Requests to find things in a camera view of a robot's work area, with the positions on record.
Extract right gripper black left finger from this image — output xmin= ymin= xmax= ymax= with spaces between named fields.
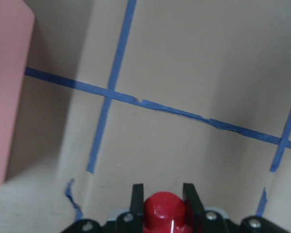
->
xmin=130 ymin=183 xmax=144 ymax=218

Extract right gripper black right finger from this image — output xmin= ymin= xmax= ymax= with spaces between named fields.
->
xmin=182 ymin=183 xmax=205 ymax=218

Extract red toy block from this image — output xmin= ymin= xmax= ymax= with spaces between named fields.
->
xmin=143 ymin=191 xmax=193 ymax=233

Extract pink plastic box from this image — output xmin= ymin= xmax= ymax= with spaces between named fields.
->
xmin=0 ymin=0 xmax=34 ymax=186

